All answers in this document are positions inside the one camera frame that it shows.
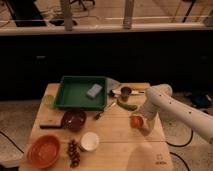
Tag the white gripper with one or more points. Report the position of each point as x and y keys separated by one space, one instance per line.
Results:
x=147 y=127

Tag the red apple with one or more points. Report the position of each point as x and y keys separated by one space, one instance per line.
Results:
x=136 y=122

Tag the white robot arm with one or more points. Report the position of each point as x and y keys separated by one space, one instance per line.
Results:
x=160 y=97

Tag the metal cup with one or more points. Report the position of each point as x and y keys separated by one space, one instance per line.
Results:
x=125 y=93

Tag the white paper cup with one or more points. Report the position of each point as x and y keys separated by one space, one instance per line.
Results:
x=89 y=141

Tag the small yellow-green cup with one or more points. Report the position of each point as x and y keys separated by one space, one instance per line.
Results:
x=48 y=101

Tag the green cucumber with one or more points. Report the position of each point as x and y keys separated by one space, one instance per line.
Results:
x=128 y=107

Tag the yellow pen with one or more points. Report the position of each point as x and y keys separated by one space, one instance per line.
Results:
x=138 y=89

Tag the white marker pen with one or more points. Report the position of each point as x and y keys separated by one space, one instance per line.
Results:
x=132 y=92

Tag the grey cloth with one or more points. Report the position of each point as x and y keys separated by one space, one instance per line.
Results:
x=112 y=84

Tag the blue-grey sponge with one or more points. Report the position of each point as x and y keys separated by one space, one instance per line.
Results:
x=94 y=91

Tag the dark maroon bowl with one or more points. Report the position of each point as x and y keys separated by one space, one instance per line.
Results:
x=74 y=120

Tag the bunch of dark grapes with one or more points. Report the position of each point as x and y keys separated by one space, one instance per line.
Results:
x=73 y=153

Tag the green plastic tray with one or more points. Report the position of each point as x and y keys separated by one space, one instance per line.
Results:
x=72 y=93

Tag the orange bowl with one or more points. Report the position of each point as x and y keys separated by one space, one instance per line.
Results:
x=44 y=151

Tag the dark-handled screwdriver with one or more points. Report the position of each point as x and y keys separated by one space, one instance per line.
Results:
x=99 y=114

